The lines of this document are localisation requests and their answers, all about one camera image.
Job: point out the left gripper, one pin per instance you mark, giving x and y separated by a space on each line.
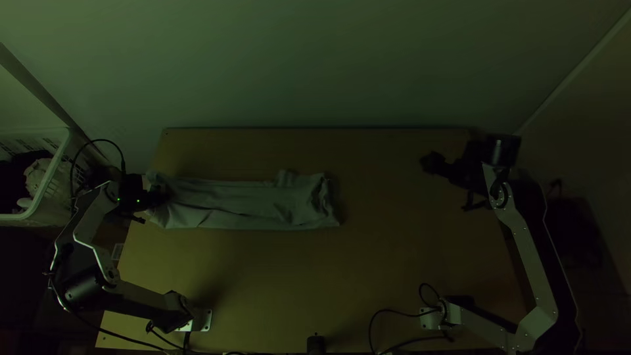
154 195

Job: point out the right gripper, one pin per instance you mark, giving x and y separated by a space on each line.
451 170

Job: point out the grey t-shirt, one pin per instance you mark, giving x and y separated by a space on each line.
246 204

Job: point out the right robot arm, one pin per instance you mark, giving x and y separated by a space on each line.
525 246

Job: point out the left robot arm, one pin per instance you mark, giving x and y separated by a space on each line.
93 224

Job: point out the white laundry basket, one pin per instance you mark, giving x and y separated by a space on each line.
51 172

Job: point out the heap of clothes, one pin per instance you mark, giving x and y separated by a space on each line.
22 180

